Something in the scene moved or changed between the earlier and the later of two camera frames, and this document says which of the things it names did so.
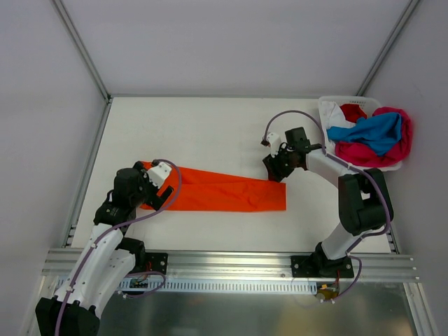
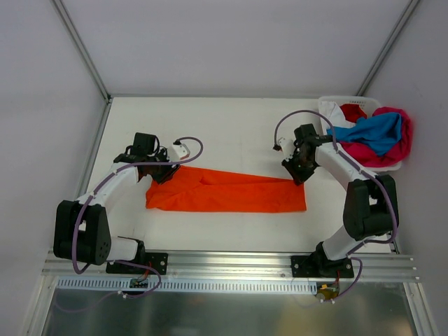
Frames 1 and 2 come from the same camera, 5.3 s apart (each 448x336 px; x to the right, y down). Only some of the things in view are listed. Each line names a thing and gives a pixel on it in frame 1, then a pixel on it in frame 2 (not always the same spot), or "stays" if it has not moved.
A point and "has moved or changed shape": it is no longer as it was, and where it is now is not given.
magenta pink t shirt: [359, 155] stays
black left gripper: [154, 197] → [161, 171]
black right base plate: [320, 267] stays
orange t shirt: [203, 190] has moved or changed shape
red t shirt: [353, 112] stays
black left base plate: [156, 262] stays
